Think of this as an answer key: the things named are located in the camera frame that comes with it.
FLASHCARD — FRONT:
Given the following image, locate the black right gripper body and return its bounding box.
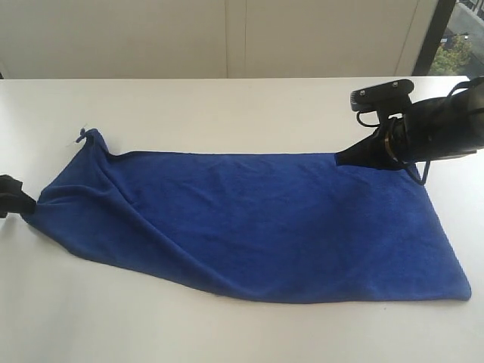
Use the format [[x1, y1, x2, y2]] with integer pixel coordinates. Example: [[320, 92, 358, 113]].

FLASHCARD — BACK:
[[382, 85, 483, 169]]

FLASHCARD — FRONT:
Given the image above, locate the blue cloth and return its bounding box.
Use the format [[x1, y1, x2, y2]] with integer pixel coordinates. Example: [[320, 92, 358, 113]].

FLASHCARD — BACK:
[[27, 129, 471, 303]]

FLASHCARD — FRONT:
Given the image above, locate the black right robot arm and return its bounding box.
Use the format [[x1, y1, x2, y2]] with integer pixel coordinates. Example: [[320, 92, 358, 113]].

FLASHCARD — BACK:
[[335, 77, 483, 170]]

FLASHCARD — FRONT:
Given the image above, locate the green tree outside window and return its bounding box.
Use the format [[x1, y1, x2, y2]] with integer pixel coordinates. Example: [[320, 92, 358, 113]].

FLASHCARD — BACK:
[[429, 35, 471, 76]]

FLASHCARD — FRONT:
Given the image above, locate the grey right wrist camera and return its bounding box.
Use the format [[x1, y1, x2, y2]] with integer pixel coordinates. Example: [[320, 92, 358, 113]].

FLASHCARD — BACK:
[[349, 79, 414, 123]]

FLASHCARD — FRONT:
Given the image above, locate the black window frame post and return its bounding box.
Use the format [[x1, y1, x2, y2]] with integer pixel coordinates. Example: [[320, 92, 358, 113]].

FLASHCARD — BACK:
[[411, 0, 457, 76]]

